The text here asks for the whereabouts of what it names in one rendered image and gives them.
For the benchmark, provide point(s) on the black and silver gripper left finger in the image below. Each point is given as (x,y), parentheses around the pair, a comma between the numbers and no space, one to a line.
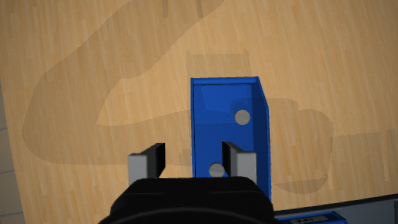
(150,163)

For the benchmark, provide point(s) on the blue open-front bin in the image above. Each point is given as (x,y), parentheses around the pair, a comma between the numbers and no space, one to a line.
(214,102)
(317,218)

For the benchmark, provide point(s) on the grey metal disc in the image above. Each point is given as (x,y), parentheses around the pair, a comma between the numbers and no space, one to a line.
(242,117)
(216,169)

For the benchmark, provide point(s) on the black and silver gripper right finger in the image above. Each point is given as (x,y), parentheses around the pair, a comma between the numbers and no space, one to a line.
(237,162)

